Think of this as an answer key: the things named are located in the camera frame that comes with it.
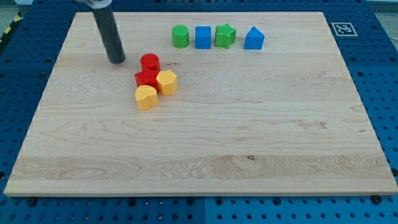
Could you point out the red star block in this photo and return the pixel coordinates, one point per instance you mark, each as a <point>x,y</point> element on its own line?
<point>147,77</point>

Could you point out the green star block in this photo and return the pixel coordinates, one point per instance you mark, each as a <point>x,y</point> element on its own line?
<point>225,36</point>

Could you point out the yellow hexagon block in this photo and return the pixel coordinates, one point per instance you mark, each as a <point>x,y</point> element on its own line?
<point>168,82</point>

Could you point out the yellow heart block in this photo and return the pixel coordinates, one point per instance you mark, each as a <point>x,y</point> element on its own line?
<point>146,97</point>

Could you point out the red cylinder block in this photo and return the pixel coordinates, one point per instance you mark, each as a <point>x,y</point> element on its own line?
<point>150,61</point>

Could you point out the blue cube block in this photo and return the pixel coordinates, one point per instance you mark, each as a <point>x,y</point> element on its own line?
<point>203,37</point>

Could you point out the green cylinder block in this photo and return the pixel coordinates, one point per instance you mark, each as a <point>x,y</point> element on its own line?
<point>180,36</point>

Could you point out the wooden board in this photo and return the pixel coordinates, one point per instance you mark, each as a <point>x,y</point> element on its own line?
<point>285,120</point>

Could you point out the blue pentagon block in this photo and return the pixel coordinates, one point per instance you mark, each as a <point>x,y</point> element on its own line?
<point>254,39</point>

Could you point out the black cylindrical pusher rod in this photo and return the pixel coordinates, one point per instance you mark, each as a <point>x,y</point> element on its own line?
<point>108,31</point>

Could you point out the white fiducial marker tag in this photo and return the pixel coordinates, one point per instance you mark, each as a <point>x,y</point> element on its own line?
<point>344,29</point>

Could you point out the silver rod mount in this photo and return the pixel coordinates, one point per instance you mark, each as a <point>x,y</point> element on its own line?
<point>96,4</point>

